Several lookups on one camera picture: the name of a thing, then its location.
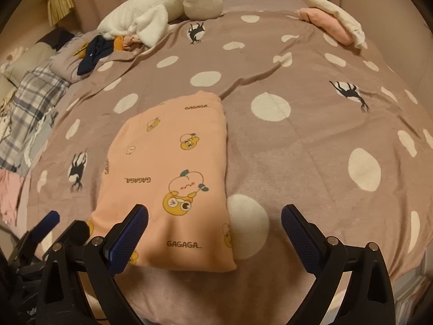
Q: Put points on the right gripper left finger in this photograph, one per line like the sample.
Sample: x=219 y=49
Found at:
x=62 y=299

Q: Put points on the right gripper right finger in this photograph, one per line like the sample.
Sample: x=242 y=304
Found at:
x=369 y=296

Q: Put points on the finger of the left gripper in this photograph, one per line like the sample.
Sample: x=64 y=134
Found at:
x=75 y=234
x=24 y=251

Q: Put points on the peach cartoon print baby onesie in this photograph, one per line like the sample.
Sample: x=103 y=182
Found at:
x=172 y=159

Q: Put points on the pink folded garment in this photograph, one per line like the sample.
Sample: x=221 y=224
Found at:
x=11 y=185

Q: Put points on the grey plaid pillow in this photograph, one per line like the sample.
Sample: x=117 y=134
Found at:
x=39 y=91

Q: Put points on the mauve pillow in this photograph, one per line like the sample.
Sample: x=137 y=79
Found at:
x=65 y=63

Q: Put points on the mauve polka dot blanket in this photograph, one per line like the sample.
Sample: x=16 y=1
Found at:
x=330 y=129

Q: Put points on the navy blue garment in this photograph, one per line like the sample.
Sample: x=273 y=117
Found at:
x=98 y=48

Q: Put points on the mustard yellow garment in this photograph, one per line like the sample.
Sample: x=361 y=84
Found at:
x=117 y=46

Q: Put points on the white fluffy fleece garment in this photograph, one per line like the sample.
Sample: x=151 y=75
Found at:
x=148 y=20

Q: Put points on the pleated beige lampshade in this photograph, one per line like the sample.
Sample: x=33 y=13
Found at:
x=57 y=10

